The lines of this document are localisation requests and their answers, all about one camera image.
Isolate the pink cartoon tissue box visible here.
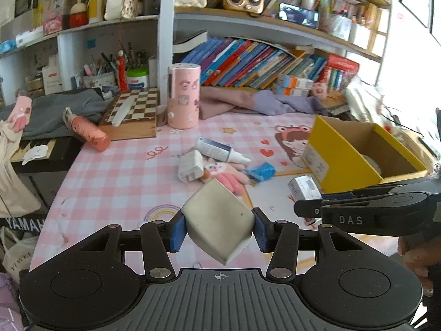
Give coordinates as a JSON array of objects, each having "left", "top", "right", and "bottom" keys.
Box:
[{"left": 43, "top": 15, "right": 63, "bottom": 36}]

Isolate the grey white rubber block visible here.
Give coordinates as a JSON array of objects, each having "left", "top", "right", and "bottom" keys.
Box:
[{"left": 181, "top": 178, "right": 256, "bottom": 266}]

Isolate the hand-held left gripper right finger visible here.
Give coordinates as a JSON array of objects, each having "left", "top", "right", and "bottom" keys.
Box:
[{"left": 251, "top": 207, "right": 371, "bottom": 281}]

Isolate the pink knit glove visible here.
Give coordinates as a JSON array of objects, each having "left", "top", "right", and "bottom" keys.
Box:
[{"left": 7, "top": 95, "right": 33, "bottom": 130}]

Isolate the white blue tube bottle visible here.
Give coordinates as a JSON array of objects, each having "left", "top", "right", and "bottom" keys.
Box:
[{"left": 196, "top": 137, "right": 252, "bottom": 164}]

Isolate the white shopping bag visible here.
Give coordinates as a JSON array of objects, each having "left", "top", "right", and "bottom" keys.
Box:
[{"left": 0, "top": 228, "right": 38, "bottom": 276}]

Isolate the wooden chess board box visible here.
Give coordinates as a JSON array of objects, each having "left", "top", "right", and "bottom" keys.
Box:
[{"left": 97, "top": 88, "right": 161, "bottom": 142}]

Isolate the purple backpack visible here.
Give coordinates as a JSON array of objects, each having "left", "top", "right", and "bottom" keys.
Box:
[{"left": 0, "top": 272, "right": 25, "bottom": 328}]

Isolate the person's right hand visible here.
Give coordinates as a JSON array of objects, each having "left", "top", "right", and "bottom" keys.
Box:
[{"left": 397, "top": 235, "right": 435, "bottom": 298}]

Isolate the red tassel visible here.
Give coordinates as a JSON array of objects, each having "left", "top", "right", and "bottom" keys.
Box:
[{"left": 117, "top": 41, "right": 129, "bottom": 92}]

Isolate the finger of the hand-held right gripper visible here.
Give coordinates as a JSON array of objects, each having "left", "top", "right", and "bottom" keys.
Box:
[
  {"left": 322, "top": 178, "right": 431, "bottom": 201},
  {"left": 294, "top": 198, "right": 348, "bottom": 218}
]

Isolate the black picture frame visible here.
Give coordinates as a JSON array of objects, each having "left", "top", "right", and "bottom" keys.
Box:
[{"left": 14, "top": 0, "right": 37, "bottom": 14}]

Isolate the white plastic case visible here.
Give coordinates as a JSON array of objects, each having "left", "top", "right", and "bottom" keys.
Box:
[{"left": 110, "top": 96, "right": 136, "bottom": 127}]

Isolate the white paper cutout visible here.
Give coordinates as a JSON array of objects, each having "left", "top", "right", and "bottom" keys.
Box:
[{"left": 21, "top": 145, "right": 49, "bottom": 165}]

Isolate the pink plush glove with face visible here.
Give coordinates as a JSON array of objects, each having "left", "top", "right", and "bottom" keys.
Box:
[{"left": 201, "top": 157, "right": 249, "bottom": 197}]

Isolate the row of colourful books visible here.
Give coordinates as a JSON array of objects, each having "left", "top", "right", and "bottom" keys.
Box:
[{"left": 179, "top": 36, "right": 361, "bottom": 92}]

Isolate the flat white box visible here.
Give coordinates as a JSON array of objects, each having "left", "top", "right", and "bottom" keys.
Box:
[{"left": 15, "top": 29, "right": 44, "bottom": 47}]

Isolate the green lid jar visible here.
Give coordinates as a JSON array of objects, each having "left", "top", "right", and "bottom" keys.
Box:
[{"left": 126, "top": 67, "right": 150, "bottom": 90}]

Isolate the pink purple cloth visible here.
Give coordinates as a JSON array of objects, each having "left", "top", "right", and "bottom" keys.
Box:
[{"left": 200, "top": 86, "right": 331, "bottom": 116}]

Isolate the small white paper box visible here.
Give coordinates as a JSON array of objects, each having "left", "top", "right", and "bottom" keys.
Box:
[{"left": 177, "top": 150, "right": 205, "bottom": 183}]

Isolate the white charger plug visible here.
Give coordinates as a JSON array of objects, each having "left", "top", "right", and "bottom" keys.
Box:
[{"left": 287, "top": 175, "right": 322, "bottom": 202}]

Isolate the grey cloth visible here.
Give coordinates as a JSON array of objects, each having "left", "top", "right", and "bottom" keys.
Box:
[{"left": 0, "top": 88, "right": 119, "bottom": 138}]

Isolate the small blue plastic tool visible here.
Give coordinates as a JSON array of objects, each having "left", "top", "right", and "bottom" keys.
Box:
[{"left": 245, "top": 163, "right": 276, "bottom": 183}]

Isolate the pink cylinder humidifier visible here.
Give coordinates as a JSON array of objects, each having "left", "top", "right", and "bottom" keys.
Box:
[{"left": 167, "top": 63, "right": 201, "bottom": 130}]

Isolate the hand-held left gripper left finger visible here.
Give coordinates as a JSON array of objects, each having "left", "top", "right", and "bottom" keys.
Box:
[{"left": 71, "top": 210, "right": 188, "bottom": 281}]

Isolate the yellow cardboard box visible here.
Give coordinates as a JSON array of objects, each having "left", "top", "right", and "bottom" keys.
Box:
[{"left": 303, "top": 115, "right": 429, "bottom": 194}]

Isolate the black electric piano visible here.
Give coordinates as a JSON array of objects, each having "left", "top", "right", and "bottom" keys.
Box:
[{"left": 0, "top": 136, "right": 83, "bottom": 238}]

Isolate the pink spray bottle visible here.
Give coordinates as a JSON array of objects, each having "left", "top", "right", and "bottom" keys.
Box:
[{"left": 62, "top": 107, "right": 112, "bottom": 152}]

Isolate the cream tote bag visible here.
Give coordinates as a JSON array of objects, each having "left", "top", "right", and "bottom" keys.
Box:
[{"left": 0, "top": 119, "right": 42, "bottom": 218}]

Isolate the white box with red label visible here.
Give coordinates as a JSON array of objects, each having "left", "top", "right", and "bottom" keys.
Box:
[{"left": 42, "top": 64, "right": 64, "bottom": 94}]

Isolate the clear pen organizer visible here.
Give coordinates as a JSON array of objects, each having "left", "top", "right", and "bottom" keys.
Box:
[{"left": 319, "top": 0, "right": 371, "bottom": 50}]

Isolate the white yellow cup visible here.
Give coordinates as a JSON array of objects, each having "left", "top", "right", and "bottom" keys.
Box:
[{"left": 88, "top": 0, "right": 105, "bottom": 24}]

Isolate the red white doll jar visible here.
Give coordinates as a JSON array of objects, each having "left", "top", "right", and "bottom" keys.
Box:
[{"left": 68, "top": 0, "right": 88, "bottom": 28}]

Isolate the wooden retro radio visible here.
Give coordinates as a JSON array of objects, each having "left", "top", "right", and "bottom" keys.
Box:
[{"left": 223, "top": 0, "right": 265, "bottom": 16}]

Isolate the black phone with lit screen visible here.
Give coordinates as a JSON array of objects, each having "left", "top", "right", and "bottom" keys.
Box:
[{"left": 278, "top": 2, "right": 319, "bottom": 30}]

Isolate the white plastic bag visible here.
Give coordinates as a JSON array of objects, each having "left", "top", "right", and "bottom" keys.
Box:
[{"left": 345, "top": 76, "right": 386, "bottom": 125}]

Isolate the white shelf unit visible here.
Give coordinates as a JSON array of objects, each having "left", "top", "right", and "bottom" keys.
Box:
[{"left": 0, "top": 0, "right": 393, "bottom": 111}]

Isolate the orange white carton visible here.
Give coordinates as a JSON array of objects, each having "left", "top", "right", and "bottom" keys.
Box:
[
  {"left": 277, "top": 74, "right": 314, "bottom": 89},
  {"left": 272, "top": 83, "right": 311, "bottom": 98}
]

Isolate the pink checked tablecloth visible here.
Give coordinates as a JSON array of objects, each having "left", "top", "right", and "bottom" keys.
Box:
[{"left": 29, "top": 112, "right": 428, "bottom": 273}]

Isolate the pen holder with pens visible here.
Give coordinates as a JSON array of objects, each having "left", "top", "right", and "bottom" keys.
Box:
[{"left": 83, "top": 52, "right": 118, "bottom": 90}]

